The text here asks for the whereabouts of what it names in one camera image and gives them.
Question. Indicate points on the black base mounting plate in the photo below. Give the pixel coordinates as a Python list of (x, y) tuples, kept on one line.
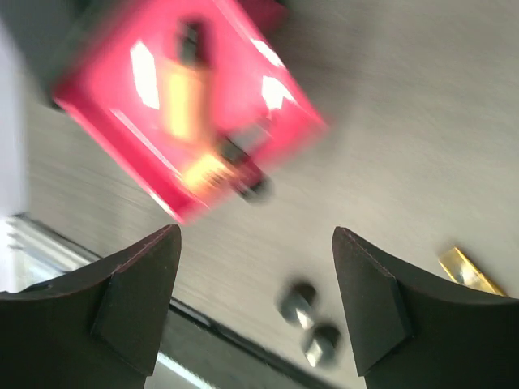
[(208, 354)]

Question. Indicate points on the black round compact right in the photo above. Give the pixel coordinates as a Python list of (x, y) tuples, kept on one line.
[(320, 347)]

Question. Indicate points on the peach foundation bottle black cap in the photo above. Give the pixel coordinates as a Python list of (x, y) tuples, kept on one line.
[(227, 162)]

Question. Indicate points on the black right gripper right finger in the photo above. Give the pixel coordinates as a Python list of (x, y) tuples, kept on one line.
[(411, 329)]

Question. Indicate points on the beige foundation bottle black pump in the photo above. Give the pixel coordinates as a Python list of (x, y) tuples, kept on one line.
[(185, 77)]

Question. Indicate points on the aluminium frame rail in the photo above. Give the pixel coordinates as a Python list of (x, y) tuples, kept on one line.
[(31, 253)]

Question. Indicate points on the pink drawer tray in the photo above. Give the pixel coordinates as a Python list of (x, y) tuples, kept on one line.
[(116, 100)]

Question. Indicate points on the black drawer knob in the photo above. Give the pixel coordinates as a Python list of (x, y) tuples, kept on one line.
[(257, 193)]

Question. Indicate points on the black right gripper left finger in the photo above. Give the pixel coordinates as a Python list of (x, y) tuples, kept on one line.
[(99, 326)]

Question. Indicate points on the gold black lipstick upper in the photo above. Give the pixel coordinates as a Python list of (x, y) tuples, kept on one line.
[(462, 271)]

